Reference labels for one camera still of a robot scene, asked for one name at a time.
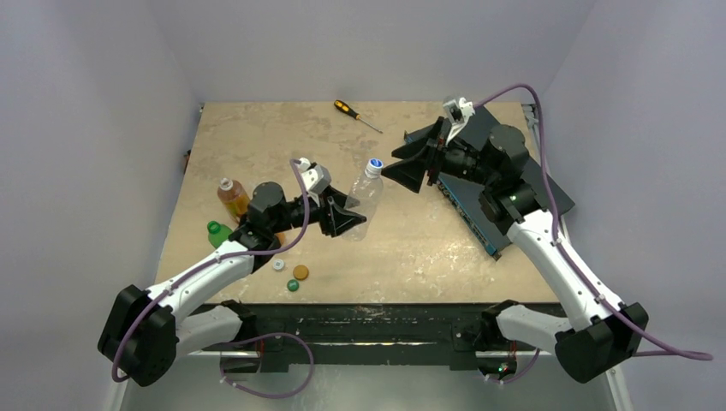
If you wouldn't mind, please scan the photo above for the yellow-black screwdriver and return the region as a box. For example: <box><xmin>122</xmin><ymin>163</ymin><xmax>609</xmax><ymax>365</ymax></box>
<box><xmin>333</xmin><ymin>99</ymin><xmax>383</xmax><ymax>134</ymax></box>

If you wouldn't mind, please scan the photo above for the orange bottle cap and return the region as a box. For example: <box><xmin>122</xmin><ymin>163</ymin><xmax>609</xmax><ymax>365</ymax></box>
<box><xmin>293</xmin><ymin>265</ymin><xmax>310</xmax><ymax>281</ymax></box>

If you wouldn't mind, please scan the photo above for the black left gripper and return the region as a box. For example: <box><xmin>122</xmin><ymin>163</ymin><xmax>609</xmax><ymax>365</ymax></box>
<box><xmin>269</xmin><ymin>184</ymin><xmax>365</xmax><ymax>235</ymax></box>

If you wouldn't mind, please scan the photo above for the green bottle cap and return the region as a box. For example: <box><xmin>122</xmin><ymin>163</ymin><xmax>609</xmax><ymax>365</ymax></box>
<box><xmin>287</xmin><ymin>279</ymin><xmax>300</xmax><ymax>292</ymax></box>

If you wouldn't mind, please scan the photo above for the green plastic bottle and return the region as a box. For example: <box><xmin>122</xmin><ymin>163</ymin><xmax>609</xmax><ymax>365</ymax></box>
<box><xmin>206</xmin><ymin>221</ymin><xmax>233</xmax><ymax>249</ymax></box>

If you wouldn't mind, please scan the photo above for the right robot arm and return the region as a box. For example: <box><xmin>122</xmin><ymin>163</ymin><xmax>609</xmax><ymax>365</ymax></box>
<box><xmin>382</xmin><ymin>117</ymin><xmax>649</xmax><ymax>384</ymax></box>

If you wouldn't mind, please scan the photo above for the clear plastic bottle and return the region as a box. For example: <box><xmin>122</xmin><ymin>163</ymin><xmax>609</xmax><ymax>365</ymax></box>
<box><xmin>342</xmin><ymin>166</ymin><xmax>384</xmax><ymax>241</ymax></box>

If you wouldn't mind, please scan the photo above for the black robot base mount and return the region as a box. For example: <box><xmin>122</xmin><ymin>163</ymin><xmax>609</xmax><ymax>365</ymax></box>
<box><xmin>199</xmin><ymin>303</ymin><xmax>534</xmax><ymax>372</ymax></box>

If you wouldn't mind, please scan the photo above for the tea bottle with yellow-red label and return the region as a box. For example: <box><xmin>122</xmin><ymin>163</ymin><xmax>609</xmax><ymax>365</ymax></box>
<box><xmin>217</xmin><ymin>177</ymin><xmax>250</xmax><ymax>223</ymax></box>

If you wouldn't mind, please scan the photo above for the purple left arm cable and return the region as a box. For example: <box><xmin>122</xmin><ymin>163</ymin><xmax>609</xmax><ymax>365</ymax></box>
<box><xmin>110</xmin><ymin>158</ymin><xmax>313</xmax><ymax>384</ymax></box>

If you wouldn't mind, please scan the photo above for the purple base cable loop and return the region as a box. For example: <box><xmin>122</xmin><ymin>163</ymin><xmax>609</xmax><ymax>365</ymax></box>
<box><xmin>218</xmin><ymin>332</ymin><xmax>316</xmax><ymax>400</ymax></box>

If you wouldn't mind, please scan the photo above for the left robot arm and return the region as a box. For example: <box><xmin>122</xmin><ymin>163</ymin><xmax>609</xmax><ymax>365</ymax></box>
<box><xmin>98</xmin><ymin>182</ymin><xmax>367</xmax><ymax>386</ymax></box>

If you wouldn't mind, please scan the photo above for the blue-white Pocari Sweat cap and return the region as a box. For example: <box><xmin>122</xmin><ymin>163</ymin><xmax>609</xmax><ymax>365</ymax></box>
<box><xmin>366</xmin><ymin>158</ymin><xmax>384</xmax><ymax>176</ymax></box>

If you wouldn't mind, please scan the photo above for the dark blue network switch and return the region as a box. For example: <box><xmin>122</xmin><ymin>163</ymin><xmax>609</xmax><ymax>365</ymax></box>
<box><xmin>411</xmin><ymin>103</ymin><xmax>574</xmax><ymax>259</ymax></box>

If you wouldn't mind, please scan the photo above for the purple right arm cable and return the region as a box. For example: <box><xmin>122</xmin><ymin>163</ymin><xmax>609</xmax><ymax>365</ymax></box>
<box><xmin>473</xmin><ymin>83</ymin><xmax>715</xmax><ymax>362</ymax></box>

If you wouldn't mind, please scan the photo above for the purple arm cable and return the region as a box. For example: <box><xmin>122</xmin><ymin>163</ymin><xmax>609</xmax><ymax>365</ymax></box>
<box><xmin>473</xmin><ymin>83</ymin><xmax>715</xmax><ymax>362</ymax></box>
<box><xmin>110</xmin><ymin>158</ymin><xmax>313</xmax><ymax>384</ymax></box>

